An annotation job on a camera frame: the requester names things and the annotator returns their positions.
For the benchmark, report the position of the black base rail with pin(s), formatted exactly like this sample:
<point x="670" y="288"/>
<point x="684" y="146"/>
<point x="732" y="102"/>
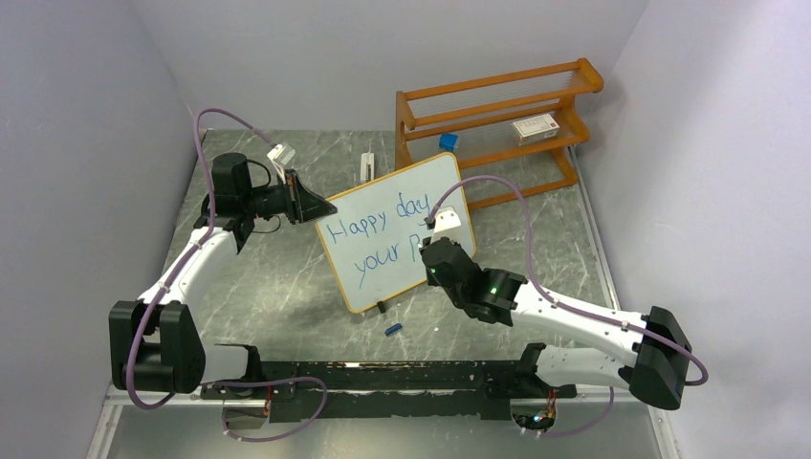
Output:
<point x="365" y="390"/>

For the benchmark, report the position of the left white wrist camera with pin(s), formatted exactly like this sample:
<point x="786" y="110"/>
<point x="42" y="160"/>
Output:
<point x="279" y="157"/>

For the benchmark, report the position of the white whiteboard stand piece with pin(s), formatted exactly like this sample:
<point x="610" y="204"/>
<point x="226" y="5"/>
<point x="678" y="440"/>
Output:
<point x="367" y="167"/>

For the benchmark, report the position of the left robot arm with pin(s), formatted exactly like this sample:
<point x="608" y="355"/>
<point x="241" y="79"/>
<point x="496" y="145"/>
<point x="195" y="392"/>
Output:
<point x="154" y="342"/>

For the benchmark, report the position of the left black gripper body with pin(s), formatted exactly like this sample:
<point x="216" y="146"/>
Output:
<point x="273" y="201"/>

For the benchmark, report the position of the orange wooden shelf rack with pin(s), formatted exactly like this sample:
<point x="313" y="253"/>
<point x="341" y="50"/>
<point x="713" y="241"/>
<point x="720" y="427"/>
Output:
<point x="480" y="111"/>

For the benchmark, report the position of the blue marker cap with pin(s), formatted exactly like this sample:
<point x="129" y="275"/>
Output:
<point x="393" y="329"/>

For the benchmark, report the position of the small blue box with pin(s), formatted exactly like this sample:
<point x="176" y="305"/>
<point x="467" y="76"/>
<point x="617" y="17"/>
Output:
<point x="448" y="142"/>

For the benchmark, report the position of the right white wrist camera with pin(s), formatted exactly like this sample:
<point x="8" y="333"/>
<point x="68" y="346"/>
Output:
<point x="445" y="223"/>

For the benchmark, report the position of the yellow framed whiteboard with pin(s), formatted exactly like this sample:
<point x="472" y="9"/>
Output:
<point x="372" y="241"/>

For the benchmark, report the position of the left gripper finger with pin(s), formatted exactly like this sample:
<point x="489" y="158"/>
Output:
<point x="302" y="194"/>
<point x="310" y="209"/>

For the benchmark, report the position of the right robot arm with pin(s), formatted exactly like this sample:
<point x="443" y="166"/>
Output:
<point x="644" y="354"/>

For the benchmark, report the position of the aluminium frame profile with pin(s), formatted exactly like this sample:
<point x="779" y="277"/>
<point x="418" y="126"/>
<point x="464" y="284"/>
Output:
<point x="597" y="423"/>

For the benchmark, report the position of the white red carton box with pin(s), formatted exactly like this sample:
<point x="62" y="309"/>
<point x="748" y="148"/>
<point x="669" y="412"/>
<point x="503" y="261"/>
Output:
<point x="537" y="128"/>

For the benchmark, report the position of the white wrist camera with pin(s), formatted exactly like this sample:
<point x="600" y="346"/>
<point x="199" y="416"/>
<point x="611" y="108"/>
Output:
<point x="279" y="157"/>
<point x="445" y="223"/>

